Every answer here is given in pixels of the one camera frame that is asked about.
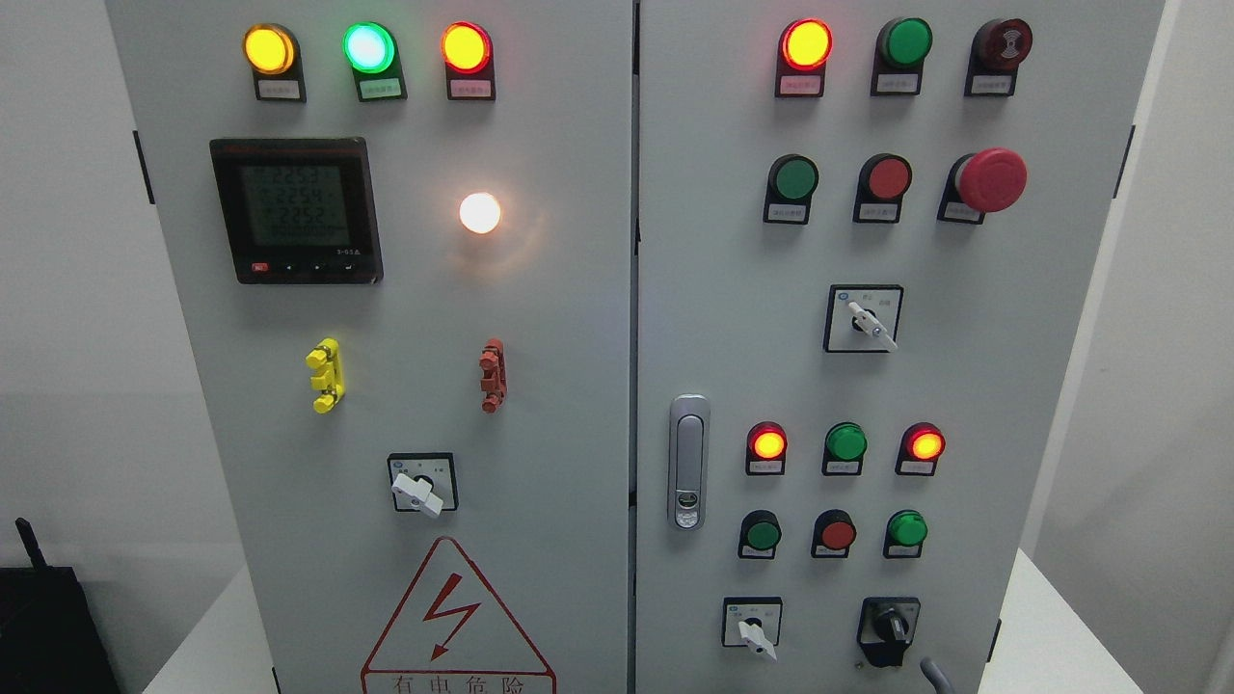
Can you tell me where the black rotary knob switch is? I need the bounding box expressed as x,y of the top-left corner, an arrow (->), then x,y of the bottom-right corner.
856,596 -> 921,668

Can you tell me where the red terminal block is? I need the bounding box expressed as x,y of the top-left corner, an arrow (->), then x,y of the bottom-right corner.
478,338 -> 507,414

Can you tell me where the red lit lamp middle left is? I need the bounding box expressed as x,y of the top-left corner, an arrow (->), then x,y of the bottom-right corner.
745,421 -> 789,477

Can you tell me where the red lit lamp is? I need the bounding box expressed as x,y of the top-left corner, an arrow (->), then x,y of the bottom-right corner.
745,421 -> 789,477
775,17 -> 834,98

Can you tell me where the white lit indicator lamp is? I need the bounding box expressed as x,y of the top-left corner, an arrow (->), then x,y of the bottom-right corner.
458,191 -> 502,233

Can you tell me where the green push button lower left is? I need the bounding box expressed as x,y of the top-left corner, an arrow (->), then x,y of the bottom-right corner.
738,509 -> 784,561

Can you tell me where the green push button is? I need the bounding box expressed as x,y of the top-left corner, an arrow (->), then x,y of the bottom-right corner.
763,153 -> 819,225
882,509 -> 929,559
738,509 -> 784,561

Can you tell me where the green push button upper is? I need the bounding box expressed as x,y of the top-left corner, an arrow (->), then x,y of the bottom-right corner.
763,153 -> 819,225

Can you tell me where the grey left cabinet door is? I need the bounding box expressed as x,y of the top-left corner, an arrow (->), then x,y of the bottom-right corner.
106,1 -> 634,693

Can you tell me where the grey cabinet door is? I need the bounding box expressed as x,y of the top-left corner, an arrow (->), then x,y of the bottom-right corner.
631,1 -> 1164,693
106,1 -> 634,693

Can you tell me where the green lamp middle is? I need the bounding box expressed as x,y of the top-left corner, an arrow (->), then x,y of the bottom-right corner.
821,421 -> 869,477

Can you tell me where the grey right cabinet door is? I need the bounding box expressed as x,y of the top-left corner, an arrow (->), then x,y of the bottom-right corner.
631,1 -> 1164,693

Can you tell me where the red push button lower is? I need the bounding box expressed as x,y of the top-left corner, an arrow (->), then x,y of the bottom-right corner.
810,509 -> 858,559

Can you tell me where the red push button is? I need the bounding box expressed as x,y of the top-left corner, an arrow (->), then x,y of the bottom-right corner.
851,153 -> 913,224
810,509 -> 858,559

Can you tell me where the yellow terminal block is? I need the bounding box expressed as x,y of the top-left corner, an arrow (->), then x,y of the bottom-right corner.
304,337 -> 346,414

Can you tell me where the red push button upper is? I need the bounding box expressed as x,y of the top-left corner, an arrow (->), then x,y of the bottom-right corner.
851,153 -> 913,224

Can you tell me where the red lamp middle right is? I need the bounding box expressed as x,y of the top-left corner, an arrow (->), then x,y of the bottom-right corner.
896,422 -> 945,477

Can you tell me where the red high voltage warning sticker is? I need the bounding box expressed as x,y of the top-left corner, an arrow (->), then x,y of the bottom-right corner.
362,536 -> 558,693

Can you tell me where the red lit lamp left door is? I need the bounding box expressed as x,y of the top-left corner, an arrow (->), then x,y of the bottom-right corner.
441,21 -> 496,101

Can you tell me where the green push button lower right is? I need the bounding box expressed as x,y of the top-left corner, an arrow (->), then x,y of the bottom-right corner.
882,509 -> 929,559

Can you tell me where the black digital power meter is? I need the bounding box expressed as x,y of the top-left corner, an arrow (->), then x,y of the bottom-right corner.
210,137 -> 384,285

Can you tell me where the red lit lamp right top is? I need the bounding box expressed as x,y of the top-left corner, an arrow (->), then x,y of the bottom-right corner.
775,17 -> 834,98

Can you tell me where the green lit indicator lamp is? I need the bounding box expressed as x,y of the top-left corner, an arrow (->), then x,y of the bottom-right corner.
342,21 -> 407,102

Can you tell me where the red emergency stop button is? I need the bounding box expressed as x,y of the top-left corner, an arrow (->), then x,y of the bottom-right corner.
937,147 -> 1030,225

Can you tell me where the green lamp right top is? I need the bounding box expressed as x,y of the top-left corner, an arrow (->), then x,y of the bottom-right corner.
870,17 -> 933,98

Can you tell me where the yellow indicator lamp top left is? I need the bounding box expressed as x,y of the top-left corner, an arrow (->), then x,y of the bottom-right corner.
243,23 -> 306,102

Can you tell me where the dark red buzzer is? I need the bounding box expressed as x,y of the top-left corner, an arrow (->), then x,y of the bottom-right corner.
964,19 -> 1034,98

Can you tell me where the black box with antenna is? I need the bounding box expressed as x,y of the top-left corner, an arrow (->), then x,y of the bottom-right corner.
1,517 -> 120,693

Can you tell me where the silver door handle lock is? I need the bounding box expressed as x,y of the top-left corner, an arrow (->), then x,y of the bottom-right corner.
668,394 -> 711,530

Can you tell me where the white selector switch left door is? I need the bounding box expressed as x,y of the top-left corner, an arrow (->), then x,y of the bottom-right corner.
387,452 -> 459,519

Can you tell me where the white selector switch upper right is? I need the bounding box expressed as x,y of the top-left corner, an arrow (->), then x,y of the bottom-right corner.
823,284 -> 905,353

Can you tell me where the white selector switch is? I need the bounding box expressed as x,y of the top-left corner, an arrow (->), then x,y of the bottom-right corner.
823,284 -> 905,353
721,596 -> 784,662

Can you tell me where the white selector switch lower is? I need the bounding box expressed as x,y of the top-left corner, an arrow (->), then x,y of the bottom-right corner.
721,596 -> 784,662

